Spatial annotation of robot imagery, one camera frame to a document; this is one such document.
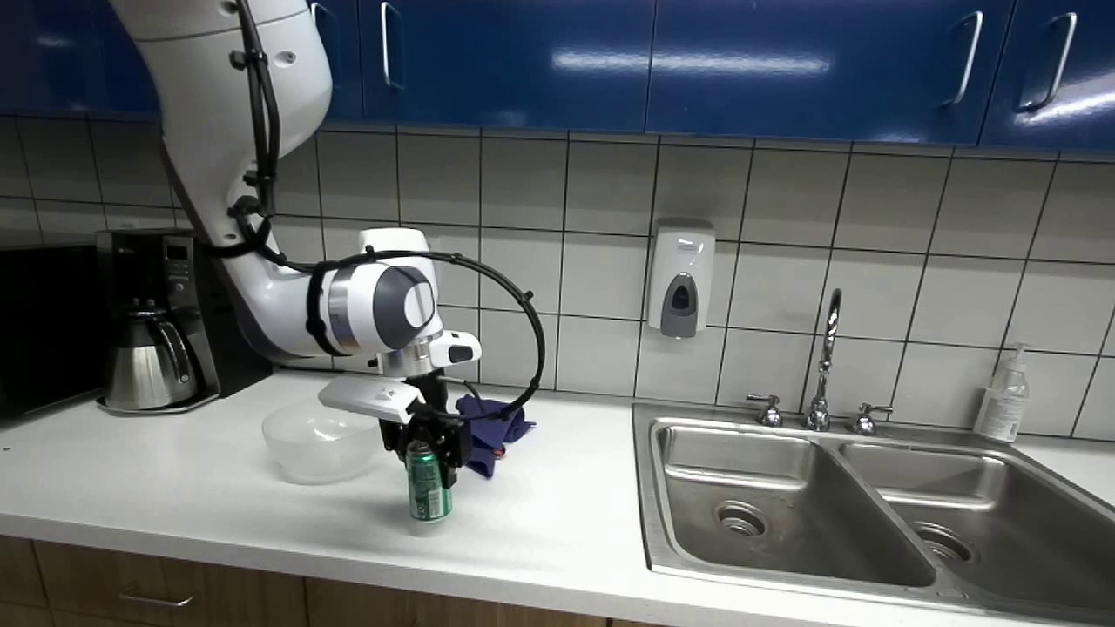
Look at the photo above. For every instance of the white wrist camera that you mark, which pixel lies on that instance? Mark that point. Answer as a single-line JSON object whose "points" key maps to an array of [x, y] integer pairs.
{"points": [[379, 398]]}

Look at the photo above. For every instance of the blue upper cabinets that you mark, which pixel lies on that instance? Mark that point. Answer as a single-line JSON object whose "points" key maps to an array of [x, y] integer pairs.
{"points": [[996, 74]]}

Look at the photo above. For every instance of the green soda can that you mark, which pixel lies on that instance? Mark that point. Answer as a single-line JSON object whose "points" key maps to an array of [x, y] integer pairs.
{"points": [[427, 490]]}

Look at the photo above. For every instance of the stainless steel double sink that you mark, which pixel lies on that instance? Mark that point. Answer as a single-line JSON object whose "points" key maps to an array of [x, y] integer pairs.
{"points": [[925, 520]]}

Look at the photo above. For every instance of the blue cloth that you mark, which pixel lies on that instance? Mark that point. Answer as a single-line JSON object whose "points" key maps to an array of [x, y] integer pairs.
{"points": [[494, 429]]}

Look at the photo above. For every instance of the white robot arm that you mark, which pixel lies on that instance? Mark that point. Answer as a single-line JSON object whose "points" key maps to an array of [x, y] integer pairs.
{"points": [[243, 93]]}

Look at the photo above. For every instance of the chrome sink faucet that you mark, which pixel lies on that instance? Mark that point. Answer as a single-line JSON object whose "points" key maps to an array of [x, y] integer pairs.
{"points": [[820, 415]]}

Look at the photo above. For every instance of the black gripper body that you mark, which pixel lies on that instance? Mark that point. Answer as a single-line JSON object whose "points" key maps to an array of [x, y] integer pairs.
{"points": [[431, 421]]}

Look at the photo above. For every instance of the white soap dispenser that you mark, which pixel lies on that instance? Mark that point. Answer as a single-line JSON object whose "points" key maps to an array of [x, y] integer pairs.
{"points": [[682, 278]]}

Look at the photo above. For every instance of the translucent plastic bowl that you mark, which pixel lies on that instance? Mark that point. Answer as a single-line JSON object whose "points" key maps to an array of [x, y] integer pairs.
{"points": [[315, 443]]}

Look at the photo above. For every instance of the steel coffee maker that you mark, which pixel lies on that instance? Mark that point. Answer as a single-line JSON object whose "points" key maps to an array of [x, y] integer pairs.
{"points": [[163, 357]]}

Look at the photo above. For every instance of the clear soap bottle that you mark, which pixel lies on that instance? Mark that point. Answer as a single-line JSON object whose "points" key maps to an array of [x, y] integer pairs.
{"points": [[1005, 398]]}

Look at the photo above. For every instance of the brown lower cabinet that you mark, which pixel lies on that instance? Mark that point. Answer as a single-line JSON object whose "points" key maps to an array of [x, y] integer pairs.
{"points": [[90, 587]]}

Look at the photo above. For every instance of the black microwave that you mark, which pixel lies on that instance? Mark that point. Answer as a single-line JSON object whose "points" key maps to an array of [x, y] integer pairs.
{"points": [[54, 327]]}

